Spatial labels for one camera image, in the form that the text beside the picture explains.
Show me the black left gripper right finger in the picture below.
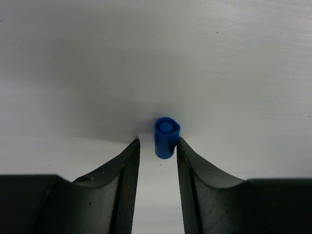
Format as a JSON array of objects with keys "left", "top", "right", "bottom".
[{"left": 177, "top": 138, "right": 312, "bottom": 234}]

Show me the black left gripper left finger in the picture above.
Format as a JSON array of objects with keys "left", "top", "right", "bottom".
[{"left": 0, "top": 139, "right": 140, "bottom": 234}]

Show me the small dark blue cap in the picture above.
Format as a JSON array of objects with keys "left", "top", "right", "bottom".
[{"left": 154, "top": 117, "right": 181, "bottom": 159}]

